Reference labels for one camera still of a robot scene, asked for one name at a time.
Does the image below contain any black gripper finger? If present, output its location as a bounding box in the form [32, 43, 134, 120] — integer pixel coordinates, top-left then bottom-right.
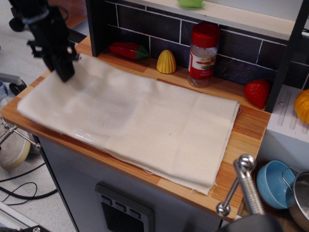
[55, 58, 75, 82]
[42, 55, 56, 72]

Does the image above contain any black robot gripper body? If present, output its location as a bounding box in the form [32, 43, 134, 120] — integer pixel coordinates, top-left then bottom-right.
[26, 7, 80, 62]

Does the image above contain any cream cloth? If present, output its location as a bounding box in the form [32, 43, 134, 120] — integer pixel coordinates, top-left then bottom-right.
[17, 55, 239, 194]

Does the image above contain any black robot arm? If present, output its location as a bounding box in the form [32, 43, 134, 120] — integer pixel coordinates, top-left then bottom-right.
[10, 0, 79, 82]

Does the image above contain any red toy chili pepper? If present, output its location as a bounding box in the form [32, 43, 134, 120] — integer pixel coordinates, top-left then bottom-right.
[108, 42, 150, 60]

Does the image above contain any yellow toy corn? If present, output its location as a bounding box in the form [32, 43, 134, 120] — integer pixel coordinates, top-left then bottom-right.
[156, 50, 177, 74]

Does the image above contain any green toy on shelf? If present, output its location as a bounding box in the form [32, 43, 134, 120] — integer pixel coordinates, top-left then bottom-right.
[177, 0, 205, 8]

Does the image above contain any red-lidded spice jar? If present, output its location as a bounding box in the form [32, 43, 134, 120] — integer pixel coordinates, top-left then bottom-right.
[188, 23, 221, 88]

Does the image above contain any grey oven control panel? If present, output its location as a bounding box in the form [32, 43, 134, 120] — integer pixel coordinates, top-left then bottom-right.
[95, 184, 155, 232]

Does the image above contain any red toy strawberry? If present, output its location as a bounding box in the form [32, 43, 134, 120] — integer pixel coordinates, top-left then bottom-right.
[244, 80, 270, 108]

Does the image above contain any metal clamp screw right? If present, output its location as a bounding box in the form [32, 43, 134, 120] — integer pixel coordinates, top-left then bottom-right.
[216, 154, 265, 217]

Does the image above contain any white toy sink unit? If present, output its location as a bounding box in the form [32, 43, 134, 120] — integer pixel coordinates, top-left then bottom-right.
[257, 85, 309, 172]

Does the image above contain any blue plastic bowl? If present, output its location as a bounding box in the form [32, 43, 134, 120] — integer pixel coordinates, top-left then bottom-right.
[256, 160, 297, 210]

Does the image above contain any orange toy pumpkin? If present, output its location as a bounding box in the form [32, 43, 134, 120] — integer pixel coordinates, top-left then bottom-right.
[294, 89, 309, 124]

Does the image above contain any metal clamp handle left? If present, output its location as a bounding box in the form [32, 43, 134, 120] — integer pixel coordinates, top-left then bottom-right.
[0, 123, 42, 150]

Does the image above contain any black floor cable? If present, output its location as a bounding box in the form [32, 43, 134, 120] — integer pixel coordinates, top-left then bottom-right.
[0, 162, 58, 206]

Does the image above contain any dark shelf frame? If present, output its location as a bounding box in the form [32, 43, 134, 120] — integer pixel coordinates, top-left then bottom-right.
[85, 0, 309, 113]

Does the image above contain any steel pot with handle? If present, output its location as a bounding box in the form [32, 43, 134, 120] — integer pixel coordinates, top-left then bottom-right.
[282, 167, 309, 232]

